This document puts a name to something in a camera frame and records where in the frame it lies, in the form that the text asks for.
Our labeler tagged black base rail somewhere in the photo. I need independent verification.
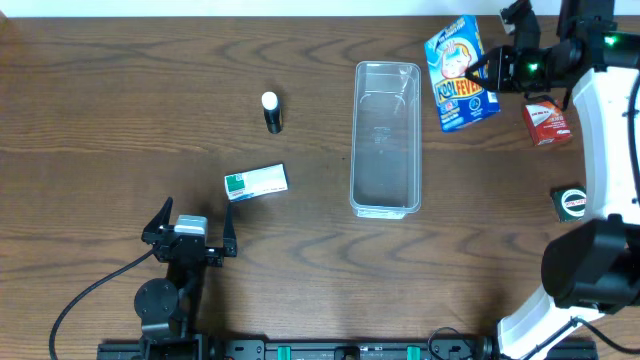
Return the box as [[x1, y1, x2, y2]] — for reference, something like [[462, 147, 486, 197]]
[[97, 333, 599, 360]]

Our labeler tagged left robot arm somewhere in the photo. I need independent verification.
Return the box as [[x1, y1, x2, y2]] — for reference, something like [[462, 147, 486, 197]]
[[134, 198, 238, 360]]

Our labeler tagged red small box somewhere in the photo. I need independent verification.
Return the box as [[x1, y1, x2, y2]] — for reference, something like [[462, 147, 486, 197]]
[[523, 100, 572, 146]]

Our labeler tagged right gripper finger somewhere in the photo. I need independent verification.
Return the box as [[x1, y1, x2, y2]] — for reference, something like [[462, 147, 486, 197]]
[[465, 47, 502, 75], [465, 72, 495, 91]]

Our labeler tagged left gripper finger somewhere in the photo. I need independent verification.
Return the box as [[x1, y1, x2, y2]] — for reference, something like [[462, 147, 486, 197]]
[[141, 197, 173, 245], [223, 203, 238, 257]]

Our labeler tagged green white medicine box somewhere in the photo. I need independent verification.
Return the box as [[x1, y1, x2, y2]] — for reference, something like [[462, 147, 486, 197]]
[[224, 164, 288, 202]]

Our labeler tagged clear plastic container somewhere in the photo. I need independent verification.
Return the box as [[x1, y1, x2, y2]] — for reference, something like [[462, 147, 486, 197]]
[[349, 61, 422, 220]]

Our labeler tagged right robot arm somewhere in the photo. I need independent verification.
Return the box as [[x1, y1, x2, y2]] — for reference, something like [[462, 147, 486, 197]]
[[471, 0, 639, 359]]

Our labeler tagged green round-label box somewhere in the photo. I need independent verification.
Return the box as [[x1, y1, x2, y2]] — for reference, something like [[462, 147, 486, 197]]
[[550, 186, 586, 223]]

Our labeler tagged blue Kool Fever box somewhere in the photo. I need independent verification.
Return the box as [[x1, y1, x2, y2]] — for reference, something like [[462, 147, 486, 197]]
[[424, 15, 500, 133]]

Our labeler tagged dark bottle white cap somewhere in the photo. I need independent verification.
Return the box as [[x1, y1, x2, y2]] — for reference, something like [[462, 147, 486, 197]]
[[261, 91, 282, 134]]

